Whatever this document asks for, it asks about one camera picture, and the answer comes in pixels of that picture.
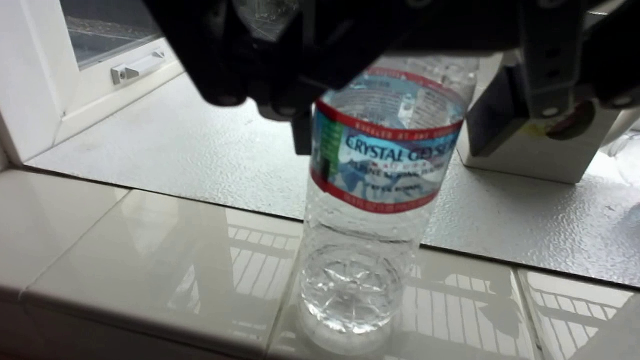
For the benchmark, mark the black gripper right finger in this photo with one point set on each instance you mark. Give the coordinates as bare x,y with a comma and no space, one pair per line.
565,62

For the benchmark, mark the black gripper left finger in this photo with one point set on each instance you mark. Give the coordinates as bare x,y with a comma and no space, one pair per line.
263,51

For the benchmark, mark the clear plastic water bottle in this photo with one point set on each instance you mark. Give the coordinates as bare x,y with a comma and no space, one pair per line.
381,151

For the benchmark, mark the white window latch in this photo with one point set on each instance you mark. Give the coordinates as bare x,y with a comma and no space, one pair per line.
128,72

